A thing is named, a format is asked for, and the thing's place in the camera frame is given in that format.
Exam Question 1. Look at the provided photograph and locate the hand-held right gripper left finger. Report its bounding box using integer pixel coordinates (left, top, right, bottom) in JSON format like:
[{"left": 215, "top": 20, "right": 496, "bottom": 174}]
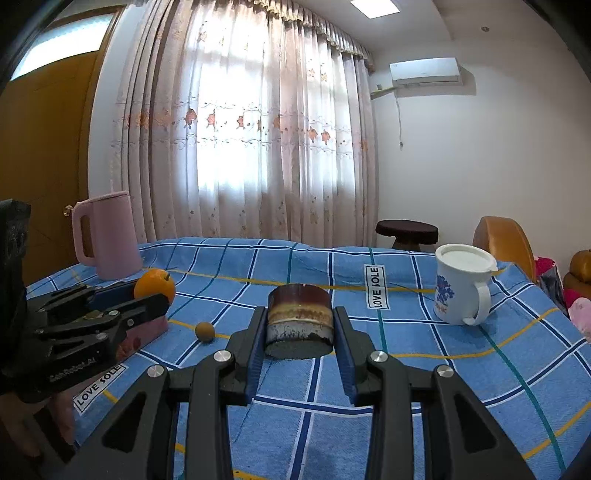
[{"left": 58, "top": 305, "right": 269, "bottom": 480}]

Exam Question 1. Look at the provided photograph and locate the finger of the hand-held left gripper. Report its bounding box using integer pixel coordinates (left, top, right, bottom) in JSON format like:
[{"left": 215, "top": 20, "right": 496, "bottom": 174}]
[
  {"left": 34, "top": 292, "right": 171, "bottom": 343},
  {"left": 28, "top": 279, "right": 139, "bottom": 320}
]

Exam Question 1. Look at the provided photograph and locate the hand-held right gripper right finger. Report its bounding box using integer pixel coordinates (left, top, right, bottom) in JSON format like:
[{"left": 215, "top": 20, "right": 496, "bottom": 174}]
[{"left": 333, "top": 305, "right": 536, "bottom": 480}]

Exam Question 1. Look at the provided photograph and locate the round orange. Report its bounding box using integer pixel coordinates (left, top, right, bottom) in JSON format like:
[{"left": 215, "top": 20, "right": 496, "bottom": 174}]
[{"left": 134, "top": 269, "right": 177, "bottom": 308}]

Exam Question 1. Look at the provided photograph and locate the brown round jar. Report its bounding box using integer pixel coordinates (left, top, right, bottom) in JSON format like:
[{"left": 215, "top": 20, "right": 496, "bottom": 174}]
[{"left": 267, "top": 285, "right": 335, "bottom": 361}]

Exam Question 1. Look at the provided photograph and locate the person's left hand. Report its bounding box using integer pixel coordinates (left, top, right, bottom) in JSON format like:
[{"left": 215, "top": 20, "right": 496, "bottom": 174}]
[{"left": 46, "top": 392, "right": 77, "bottom": 444}]

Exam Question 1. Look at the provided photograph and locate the pink electric kettle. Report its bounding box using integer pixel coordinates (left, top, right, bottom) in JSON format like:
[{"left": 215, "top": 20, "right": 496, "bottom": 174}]
[{"left": 71, "top": 191, "right": 144, "bottom": 281}]

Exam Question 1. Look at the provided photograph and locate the blue checked tablecloth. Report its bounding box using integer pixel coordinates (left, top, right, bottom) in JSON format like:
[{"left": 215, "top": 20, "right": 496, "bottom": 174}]
[{"left": 25, "top": 237, "right": 591, "bottom": 480}]

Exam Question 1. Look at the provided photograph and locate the white mug with blue print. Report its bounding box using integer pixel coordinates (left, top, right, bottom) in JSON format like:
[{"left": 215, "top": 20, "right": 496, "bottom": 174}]
[{"left": 433, "top": 244, "right": 498, "bottom": 326}]

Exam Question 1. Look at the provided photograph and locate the dark round stool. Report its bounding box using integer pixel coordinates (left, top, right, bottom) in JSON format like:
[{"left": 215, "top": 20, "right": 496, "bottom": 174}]
[{"left": 375, "top": 220, "right": 439, "bottom": 252}]

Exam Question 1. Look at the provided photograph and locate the wooden door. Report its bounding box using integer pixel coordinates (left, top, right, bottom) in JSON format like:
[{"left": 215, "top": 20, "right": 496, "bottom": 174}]
[{"left": 0, "top": 51, "right": 102, "bottom": 287}]

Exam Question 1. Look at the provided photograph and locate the wooden chair back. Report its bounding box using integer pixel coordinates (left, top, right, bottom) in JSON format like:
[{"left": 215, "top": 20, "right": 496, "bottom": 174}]
[{"left": 472, "top": 216, "right": 539, "bottom": 283}]

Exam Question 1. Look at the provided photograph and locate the sheer floral curtain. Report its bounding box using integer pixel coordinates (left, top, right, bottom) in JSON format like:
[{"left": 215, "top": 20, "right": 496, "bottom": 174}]
[{"left": 111, "top": 0, "right": 379, "bottom": 250}]

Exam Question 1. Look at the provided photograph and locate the pink cloth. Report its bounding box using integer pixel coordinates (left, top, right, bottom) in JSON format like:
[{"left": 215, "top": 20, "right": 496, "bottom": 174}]
[{"left": 568, "top": 295, "right": 591, "bottom": 342}]

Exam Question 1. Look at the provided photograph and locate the door transom window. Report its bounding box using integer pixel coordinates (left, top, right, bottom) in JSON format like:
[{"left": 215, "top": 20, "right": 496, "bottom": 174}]
[{"left": 9, "top": 11, "right": 121, "bottom": 81}]

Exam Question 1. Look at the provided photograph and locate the brown wooden armchair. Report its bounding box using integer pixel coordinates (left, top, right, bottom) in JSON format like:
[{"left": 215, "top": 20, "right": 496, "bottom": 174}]
[{"left": 563, "top": 249, "right": 591, "bottom": 289}]

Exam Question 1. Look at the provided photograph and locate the white air conditioner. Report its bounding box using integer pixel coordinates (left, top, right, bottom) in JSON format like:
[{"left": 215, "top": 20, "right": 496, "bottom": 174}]
[{"left": 389, "top": 57, "right": 464, "bottom": 88}]

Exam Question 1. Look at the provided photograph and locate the square ceiling light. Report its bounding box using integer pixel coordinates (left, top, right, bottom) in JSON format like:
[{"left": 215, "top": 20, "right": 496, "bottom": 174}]
[{"left": 350, "top": 0, "right": 402, "bottom": 19}]

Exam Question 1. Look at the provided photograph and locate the air conditioner power cable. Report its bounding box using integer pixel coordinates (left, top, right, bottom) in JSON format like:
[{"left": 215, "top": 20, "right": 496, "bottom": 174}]
[{"left": 396, "top": 88, "right": 406, "bottom": 151}]

